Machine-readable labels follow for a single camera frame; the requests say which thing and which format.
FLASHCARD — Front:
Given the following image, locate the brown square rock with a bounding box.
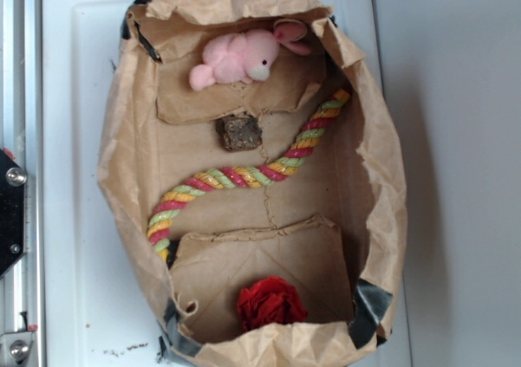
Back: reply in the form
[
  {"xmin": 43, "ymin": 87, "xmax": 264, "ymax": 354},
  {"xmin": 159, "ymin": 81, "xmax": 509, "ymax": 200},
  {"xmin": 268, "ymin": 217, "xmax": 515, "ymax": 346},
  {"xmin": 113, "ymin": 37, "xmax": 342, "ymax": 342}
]
[{"xmin": 216, "ymin": 116, "xmax": 263, "ymax": 152}]

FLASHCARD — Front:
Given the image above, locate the brown paper bag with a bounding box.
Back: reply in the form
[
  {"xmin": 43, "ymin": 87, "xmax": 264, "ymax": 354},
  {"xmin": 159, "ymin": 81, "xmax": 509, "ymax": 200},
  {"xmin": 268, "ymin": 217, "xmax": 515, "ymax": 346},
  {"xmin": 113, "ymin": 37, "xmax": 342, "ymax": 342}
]
[{"xmin": 98, "ymin": 0, "xmax": 407, "ymax": 366}]

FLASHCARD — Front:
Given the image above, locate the pink plush bunny toy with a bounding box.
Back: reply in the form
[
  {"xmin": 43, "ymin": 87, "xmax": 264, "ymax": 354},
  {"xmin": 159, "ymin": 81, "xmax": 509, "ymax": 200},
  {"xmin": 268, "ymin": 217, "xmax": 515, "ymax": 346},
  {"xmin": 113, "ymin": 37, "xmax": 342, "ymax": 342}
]
[{"xmin": 189, "ymin": 19, "xmax": 311, "ymax": 91}]

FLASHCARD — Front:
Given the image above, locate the red crumpled tissue paper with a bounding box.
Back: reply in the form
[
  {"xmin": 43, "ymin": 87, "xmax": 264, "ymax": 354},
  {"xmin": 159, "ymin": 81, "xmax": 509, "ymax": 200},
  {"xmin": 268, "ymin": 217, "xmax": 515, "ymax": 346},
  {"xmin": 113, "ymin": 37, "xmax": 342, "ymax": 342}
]
[{"xmin": 236, "ymin": 277, "xmax": 308, "ymax": 332}]

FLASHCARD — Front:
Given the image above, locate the white plastic tray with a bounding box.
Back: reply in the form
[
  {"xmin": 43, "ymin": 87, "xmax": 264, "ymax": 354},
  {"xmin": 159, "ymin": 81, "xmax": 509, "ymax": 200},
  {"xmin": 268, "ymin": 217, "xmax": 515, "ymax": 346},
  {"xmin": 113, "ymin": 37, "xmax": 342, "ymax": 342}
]
[{"xmin": 42, "ymin": 0, "xmax": 410, "ymax": 366}]

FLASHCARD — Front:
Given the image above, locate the multicolour twisted rope toy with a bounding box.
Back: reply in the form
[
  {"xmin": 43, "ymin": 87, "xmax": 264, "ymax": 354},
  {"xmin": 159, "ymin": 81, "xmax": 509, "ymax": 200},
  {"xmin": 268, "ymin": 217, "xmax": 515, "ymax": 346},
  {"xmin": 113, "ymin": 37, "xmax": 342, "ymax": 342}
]
[{"xmin": 146, "ymin": 88, "xmax": 352, "ymax": 262}]

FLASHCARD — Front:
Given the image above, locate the black metal bracket plate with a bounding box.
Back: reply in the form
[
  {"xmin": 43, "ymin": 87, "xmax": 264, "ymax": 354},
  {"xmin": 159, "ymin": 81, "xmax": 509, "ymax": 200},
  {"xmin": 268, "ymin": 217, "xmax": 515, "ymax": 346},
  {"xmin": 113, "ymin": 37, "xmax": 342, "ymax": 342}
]
[{"xmin": 0, "ymin": 150, "xmax": 27, "ymax": 277}]

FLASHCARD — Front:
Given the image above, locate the aluminium frame rail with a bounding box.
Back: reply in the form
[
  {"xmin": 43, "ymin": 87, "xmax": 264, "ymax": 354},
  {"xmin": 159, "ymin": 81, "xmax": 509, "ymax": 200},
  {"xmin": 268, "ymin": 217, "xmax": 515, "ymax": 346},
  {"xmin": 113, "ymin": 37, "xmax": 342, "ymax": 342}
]
[{"xmin": 1, "ymin": 0, "xmax": 46, "ymax": 366}]

